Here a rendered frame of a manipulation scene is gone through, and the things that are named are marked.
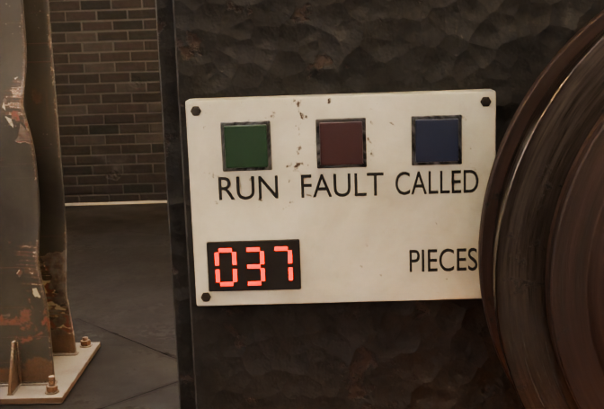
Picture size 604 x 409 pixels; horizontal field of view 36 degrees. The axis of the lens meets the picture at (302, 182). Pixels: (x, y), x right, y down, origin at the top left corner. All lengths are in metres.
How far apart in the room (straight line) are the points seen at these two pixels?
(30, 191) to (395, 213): 2.67
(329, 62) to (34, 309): 2.78
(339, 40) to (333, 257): 0.19
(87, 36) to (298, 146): 6.20
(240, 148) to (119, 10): 6.13
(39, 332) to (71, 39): 3.78
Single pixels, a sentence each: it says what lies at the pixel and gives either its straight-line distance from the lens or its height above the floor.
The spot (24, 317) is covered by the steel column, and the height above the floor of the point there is 0.28.
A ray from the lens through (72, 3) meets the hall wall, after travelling 6.98.
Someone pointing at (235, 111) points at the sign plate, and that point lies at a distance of 0.78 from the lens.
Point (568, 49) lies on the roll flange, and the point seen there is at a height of 1.27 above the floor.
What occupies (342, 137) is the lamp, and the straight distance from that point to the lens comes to 0.77.
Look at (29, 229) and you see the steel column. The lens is 3.41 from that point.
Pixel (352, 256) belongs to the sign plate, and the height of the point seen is 1.10.
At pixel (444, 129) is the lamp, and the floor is 1.21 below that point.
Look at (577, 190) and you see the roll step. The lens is 0.66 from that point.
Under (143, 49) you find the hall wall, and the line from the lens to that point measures 6.87.
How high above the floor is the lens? 1.30
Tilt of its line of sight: 10 degrees down
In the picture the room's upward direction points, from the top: 2 degrees counter-clockwise
